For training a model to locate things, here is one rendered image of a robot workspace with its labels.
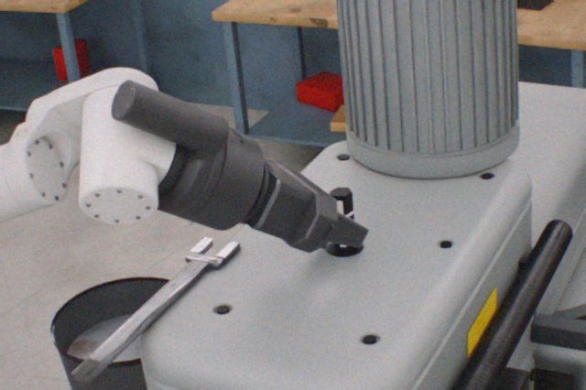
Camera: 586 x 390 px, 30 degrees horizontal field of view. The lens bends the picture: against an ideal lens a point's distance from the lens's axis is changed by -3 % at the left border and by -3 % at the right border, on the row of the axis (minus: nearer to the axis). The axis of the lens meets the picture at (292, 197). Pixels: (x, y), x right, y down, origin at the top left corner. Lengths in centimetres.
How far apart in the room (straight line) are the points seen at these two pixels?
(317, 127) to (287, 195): 449
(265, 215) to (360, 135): 29
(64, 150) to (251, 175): 17
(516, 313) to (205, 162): 38
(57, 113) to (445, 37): 41
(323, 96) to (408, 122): 446
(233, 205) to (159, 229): 425
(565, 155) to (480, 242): 50
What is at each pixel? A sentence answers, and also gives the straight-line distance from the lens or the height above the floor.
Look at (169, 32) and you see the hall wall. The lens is 647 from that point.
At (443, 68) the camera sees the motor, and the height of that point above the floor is 202.
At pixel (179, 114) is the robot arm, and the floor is 209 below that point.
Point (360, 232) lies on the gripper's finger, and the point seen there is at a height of 192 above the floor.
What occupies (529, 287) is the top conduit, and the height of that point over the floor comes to 181.
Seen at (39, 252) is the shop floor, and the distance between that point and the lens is 520.
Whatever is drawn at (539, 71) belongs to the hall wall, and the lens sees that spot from 559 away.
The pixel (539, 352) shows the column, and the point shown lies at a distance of 155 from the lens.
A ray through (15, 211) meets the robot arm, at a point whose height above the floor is 201.
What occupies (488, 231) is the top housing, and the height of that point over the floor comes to 188.
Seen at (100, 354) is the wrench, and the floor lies 190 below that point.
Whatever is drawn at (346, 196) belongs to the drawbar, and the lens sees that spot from 104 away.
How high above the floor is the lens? 243
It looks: 27 degrees down
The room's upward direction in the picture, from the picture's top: 6 degrees counter-clockwise
